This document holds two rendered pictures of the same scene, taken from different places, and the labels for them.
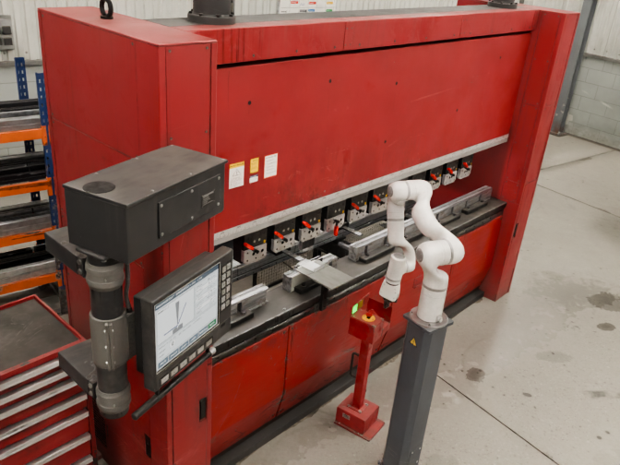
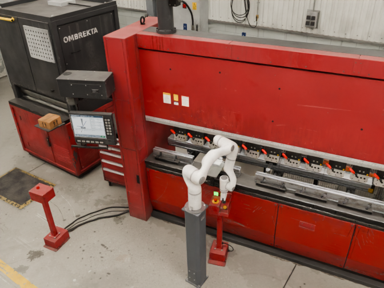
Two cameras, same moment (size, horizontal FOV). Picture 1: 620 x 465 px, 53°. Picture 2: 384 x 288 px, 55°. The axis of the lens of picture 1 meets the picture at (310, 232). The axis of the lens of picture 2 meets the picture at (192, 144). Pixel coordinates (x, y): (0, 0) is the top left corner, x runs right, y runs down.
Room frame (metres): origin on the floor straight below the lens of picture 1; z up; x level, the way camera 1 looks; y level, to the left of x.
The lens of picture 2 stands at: (1.96, -3.09, 3.27)
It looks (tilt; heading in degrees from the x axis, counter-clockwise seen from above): 32 degrees down; 75
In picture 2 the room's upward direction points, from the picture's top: 2 degrees counter-clockwise
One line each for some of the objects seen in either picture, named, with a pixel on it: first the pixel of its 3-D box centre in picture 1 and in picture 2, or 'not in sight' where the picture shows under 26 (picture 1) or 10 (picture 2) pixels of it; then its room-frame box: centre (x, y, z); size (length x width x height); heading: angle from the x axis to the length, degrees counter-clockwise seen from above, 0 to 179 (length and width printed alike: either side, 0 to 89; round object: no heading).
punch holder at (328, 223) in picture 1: (330, 213); (234, 144); (3.21, -0.11, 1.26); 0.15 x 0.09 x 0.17; 139
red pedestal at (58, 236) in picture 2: not in sight; (48, 216); (1.20, 0.36, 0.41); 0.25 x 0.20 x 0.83; 49
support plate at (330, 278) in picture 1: (324, 274); (212, 168); (2.98, -0.10, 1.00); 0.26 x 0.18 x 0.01; 49
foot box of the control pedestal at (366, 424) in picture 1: (361, 415); (218, 252); (2.95, -0.41, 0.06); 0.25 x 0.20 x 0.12; 57
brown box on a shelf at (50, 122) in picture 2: not in sight; (48, 120); (1.28, 1.48, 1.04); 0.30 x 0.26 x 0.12; 130
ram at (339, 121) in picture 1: (393, 116); (286, 110); (3.57, -0.42, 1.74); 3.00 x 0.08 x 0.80; 139
